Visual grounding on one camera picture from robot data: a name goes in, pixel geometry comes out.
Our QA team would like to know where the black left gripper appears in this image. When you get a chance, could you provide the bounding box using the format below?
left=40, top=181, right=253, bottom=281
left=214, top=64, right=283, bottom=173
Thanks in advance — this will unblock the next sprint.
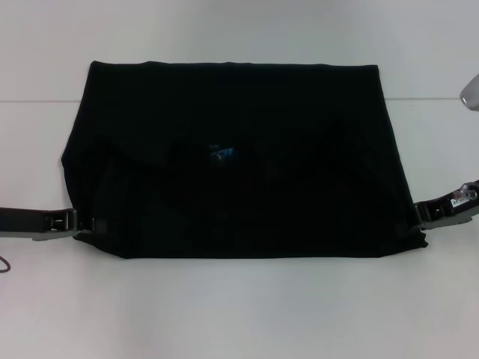
left=0, top=206, right=109, bottom=242

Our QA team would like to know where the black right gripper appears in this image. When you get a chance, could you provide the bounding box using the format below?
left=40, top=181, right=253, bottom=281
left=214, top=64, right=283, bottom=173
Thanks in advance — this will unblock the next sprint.
left=413, top=179, right=479, bottom=231

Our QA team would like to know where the black shirt with FREE print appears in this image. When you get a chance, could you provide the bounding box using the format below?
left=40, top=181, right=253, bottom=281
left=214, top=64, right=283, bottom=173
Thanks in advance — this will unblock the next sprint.
left=61, top=59, right=430, bottom=261

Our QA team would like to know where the silver cable plug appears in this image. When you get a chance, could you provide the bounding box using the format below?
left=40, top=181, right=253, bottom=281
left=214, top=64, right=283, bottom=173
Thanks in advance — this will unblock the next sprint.
left=451, top=183, right=478, bottom=202

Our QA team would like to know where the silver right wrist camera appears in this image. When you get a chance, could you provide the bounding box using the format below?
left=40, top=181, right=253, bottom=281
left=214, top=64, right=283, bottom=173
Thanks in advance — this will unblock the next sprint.
left=460, top=73, right=479, bottom=112

